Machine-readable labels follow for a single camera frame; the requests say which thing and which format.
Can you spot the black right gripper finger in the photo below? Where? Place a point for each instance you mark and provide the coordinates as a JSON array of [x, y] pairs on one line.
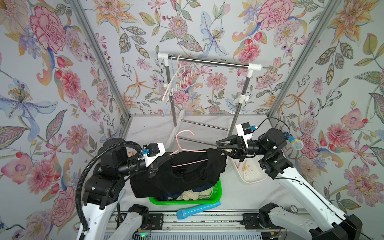
[[235, 153], [231, 141]]

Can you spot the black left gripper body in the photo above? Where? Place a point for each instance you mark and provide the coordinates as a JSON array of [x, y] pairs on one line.
[[131, 166]]

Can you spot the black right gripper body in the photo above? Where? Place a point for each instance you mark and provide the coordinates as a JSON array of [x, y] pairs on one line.
[[257, 150]]

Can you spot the tan wooden clothespin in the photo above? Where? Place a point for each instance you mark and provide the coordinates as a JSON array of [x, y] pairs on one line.
[[245, 167]]

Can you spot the black shorts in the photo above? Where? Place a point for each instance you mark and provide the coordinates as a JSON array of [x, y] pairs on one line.
[[184, 171]]

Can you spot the navy blue shorts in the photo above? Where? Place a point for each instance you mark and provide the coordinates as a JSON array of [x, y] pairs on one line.
[[173, 196]]

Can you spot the beige shorts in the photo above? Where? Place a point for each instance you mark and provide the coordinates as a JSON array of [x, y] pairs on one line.
[[194, 196]]

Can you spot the white hanger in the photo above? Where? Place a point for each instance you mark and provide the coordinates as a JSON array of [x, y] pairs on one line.
[[180, 78]]

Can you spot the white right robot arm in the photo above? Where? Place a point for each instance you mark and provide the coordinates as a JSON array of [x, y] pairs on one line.
[[327, 223]]

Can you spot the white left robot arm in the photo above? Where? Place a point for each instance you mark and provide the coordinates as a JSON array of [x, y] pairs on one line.
[[104, 177]]

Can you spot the white tray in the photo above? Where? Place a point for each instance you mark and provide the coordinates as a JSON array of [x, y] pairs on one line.
[[260, 175]]

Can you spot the blue toy microphone on stand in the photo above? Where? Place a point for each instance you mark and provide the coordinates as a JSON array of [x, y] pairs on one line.
[[295, 143]]

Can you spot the steel clothes rack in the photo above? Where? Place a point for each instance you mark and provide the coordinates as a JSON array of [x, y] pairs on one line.
[[251, 68]]

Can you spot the green plastic basket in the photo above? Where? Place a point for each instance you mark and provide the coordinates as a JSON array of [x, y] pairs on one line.
[[214, 198]]

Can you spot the teal flashlight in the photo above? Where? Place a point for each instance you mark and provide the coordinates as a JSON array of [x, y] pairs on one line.
[[187, 212]]

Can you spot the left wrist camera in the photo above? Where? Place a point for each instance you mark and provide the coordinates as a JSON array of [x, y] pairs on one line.
[[151, 152]]

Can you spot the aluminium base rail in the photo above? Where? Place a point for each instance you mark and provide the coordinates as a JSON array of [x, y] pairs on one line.
[[211, 225]]

